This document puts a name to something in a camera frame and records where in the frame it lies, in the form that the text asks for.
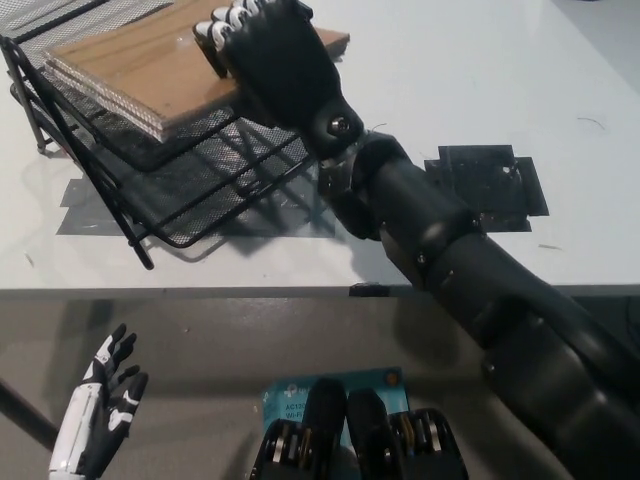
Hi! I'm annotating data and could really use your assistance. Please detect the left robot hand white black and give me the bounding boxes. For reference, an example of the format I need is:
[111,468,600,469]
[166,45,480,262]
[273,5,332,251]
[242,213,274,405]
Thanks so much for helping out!
[47,323,150,476]

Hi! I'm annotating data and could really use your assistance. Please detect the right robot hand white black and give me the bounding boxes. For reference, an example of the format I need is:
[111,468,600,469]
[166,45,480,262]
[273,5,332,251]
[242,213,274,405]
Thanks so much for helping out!
[193,0,364,162]

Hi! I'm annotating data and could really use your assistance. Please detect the spiral notebook purple brown covers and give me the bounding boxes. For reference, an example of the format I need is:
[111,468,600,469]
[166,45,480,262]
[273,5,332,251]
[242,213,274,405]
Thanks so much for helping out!
[44,14,351,144]

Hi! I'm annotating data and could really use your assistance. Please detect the black mesh file tray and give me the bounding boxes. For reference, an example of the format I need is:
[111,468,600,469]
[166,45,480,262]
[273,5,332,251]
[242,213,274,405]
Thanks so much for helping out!
[0,0,346,271]

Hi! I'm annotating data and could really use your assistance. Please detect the dark table leg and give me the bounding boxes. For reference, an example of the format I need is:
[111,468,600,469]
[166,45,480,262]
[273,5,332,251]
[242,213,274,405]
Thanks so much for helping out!
[0,377,59,451]

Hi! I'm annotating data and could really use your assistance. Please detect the black tape square patch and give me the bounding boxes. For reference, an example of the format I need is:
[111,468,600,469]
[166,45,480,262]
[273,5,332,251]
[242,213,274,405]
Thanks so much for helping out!
[423,144,550,234]

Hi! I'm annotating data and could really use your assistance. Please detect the teal cardboard box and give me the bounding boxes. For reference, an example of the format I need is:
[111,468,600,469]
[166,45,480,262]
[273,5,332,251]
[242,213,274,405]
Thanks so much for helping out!
[260,367,409,446]

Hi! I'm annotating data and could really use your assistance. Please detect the grey tape patch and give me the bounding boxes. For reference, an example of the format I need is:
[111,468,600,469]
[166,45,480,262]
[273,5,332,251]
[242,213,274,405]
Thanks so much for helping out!
[55,178,337,240]

